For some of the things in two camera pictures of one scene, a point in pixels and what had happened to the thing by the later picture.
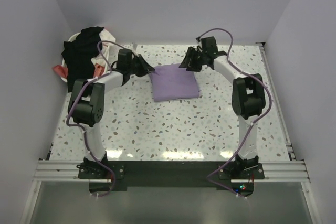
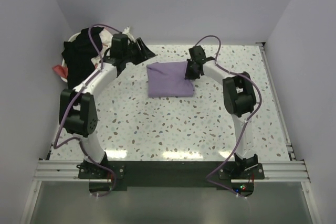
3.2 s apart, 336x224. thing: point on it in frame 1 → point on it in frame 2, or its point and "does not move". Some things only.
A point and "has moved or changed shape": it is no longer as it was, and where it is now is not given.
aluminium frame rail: [51, 170] does not move
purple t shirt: [170, 82] has moved or changed shape
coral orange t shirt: [62, 71] does not move
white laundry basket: [64, 63] does not move
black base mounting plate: [154, 174] does not move
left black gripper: [145, 67] → [144, 54]
